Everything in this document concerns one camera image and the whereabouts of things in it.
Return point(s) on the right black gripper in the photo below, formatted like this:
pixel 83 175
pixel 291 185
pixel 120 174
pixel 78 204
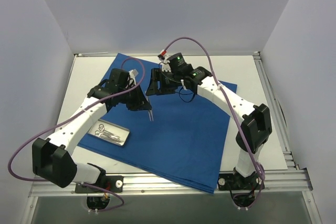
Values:
pixel 158 83

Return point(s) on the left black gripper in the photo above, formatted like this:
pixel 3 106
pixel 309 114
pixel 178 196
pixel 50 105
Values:
pixel 137 99

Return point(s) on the steel tweezers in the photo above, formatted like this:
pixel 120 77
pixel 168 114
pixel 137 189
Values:
pixel 150 111

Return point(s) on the steel instrument tray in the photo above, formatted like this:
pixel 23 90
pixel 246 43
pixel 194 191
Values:
pixel 116 129

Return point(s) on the blue surgical wrap cloth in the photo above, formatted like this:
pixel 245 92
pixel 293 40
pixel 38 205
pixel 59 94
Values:
pixel 184 143

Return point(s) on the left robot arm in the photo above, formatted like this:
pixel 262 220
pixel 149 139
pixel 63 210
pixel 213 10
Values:
pixel 52 157

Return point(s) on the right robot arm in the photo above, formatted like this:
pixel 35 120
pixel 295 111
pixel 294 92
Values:
pixel 253 121

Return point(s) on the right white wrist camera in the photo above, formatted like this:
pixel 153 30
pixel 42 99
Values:
pixel 164 59

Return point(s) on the steel ring-handled scissors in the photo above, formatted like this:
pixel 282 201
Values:
pixel 102 131

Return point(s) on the aluminium back rail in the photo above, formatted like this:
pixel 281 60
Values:
pixel 150 54

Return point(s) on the aluminium rail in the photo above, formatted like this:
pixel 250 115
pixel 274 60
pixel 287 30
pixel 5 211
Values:
pixel 150 54
pixel 279 125
pixel 150 184

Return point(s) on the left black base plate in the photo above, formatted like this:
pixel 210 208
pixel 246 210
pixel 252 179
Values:
pixel 113 183

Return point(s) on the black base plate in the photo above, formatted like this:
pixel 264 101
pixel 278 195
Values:
pixel 113 183
pixel 230 181

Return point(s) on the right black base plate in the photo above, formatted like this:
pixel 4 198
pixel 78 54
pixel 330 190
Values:
pixel 230 181

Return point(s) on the aluminium right rail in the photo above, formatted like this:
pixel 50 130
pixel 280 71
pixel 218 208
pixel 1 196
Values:
pixel 279 125

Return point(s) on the aluminium front rail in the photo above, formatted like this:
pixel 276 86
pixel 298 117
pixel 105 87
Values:
pixel 150 184

